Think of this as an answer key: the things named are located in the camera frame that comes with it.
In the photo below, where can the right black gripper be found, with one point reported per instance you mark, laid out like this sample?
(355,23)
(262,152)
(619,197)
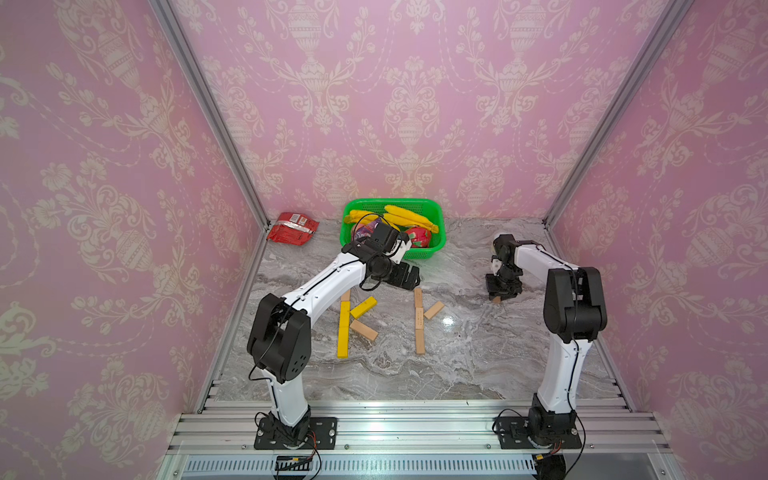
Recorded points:
(500,286)

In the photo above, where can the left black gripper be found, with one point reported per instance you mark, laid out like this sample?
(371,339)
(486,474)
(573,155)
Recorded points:
(400,279)

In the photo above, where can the wooden block two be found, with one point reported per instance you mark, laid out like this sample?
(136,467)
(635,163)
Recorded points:
(419,319)

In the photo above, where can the wooden block diagonal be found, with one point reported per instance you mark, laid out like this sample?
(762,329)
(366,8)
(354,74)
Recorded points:
(431,312)

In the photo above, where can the wooden block three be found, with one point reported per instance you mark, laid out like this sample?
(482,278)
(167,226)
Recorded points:
(419,336)

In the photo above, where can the wooden block one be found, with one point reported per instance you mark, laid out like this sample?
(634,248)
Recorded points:
(418,298)

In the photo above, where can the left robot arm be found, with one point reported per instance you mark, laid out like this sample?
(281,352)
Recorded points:
(280,340)

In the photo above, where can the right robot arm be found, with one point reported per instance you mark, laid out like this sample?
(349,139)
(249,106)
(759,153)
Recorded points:
(574,313)

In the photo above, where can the purple snack packet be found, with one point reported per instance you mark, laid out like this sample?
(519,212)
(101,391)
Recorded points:
(365,228)

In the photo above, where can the red dragon fruit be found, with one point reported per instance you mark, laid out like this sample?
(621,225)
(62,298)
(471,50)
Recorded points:
(420,237)

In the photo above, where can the right banana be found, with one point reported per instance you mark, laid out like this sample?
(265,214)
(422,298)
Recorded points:
(403,217)

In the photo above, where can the banana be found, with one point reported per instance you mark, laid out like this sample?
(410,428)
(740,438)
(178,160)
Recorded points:
(360,217)
(403,217)

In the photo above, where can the left banana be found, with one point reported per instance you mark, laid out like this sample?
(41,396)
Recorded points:
(360,217)

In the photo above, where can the green plastic basket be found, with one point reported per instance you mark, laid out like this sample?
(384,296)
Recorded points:
(425,207)

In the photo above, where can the red snack bag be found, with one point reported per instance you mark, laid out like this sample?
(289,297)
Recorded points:
(293,228)

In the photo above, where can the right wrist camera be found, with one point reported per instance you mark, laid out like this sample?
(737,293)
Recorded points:
(496,264)

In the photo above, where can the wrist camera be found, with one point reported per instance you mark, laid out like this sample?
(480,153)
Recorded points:
(401,247)
(496,264)

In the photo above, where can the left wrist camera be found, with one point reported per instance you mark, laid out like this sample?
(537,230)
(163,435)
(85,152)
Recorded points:
(401,247)

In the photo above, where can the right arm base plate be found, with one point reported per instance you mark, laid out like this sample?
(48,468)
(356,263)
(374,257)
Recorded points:
(516,433)

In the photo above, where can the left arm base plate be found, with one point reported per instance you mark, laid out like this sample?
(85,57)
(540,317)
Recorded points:
(310,432)

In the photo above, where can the right frame post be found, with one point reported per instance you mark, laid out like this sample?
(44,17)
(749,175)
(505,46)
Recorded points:
(661,33)

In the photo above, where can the frame post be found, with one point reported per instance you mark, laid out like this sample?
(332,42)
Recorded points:
(194,73)
(661,33)

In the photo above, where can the left frame post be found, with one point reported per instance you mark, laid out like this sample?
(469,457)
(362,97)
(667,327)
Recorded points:
(194,73)

